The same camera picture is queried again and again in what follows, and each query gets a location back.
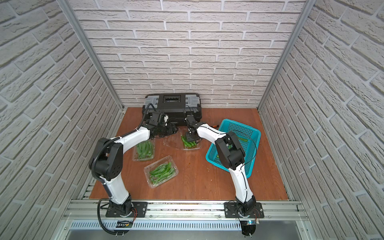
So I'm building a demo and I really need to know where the clear clamshell front container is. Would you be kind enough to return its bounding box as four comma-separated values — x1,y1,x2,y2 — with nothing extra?
144,156,179,189

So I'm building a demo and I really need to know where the right corner metal post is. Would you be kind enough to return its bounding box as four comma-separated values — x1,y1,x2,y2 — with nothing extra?
257,0,316,111

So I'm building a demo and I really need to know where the clear clamshell container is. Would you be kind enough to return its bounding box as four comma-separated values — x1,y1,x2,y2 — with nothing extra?
133,140,155,161
164,127,202,151
144,156,179,189

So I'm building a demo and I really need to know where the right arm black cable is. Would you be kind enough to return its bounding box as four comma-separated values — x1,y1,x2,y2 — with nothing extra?
244,133,259,169

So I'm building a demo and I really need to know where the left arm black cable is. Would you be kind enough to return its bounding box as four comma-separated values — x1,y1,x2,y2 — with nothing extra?
96,197,124,235

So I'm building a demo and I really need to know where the teal plastic basket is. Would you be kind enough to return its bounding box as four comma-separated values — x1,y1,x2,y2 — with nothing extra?
206,119,261,178

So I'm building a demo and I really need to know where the corner metal post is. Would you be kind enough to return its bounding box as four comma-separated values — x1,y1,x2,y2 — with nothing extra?
58,0,124,112
257,0,316,111

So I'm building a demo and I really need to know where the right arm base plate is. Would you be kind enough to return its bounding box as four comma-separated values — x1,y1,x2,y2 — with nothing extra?
224,201,265,220

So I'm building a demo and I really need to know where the left corner metal post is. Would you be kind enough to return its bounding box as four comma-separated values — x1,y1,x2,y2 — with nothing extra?
58,0,124,112

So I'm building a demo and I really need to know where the aluminium front rail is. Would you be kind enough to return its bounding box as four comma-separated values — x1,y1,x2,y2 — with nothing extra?
63,200,309,221

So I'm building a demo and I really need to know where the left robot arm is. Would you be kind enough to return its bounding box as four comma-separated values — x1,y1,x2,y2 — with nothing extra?
89,113,179,217

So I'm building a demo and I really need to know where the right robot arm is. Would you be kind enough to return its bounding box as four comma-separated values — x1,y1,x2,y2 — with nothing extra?
185,115,257,218

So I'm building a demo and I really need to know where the black plastic toolbox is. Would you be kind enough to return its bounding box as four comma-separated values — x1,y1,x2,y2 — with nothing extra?
142,93,202,126

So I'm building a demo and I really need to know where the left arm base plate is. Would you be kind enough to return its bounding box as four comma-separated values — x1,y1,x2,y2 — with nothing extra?
106,201,148,218

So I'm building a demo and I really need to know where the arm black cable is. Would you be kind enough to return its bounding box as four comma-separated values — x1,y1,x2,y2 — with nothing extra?
244,133,259,169
96,197,124,235

